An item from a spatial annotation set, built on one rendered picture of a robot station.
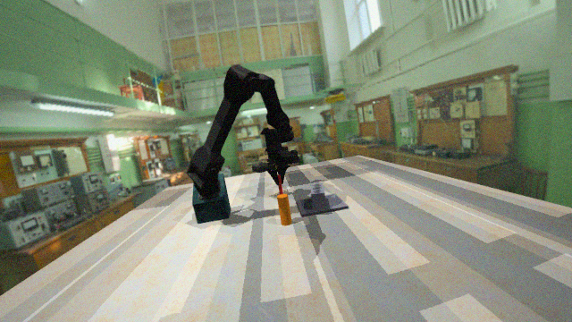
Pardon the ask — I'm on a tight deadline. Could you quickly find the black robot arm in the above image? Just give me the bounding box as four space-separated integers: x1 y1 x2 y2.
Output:
186 65 298 199

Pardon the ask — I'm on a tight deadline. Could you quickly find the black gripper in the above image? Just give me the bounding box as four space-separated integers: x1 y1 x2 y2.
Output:
252 144 290 185

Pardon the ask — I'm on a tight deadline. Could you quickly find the orange cylinder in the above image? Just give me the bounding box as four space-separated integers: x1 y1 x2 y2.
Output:
277 194 292 226

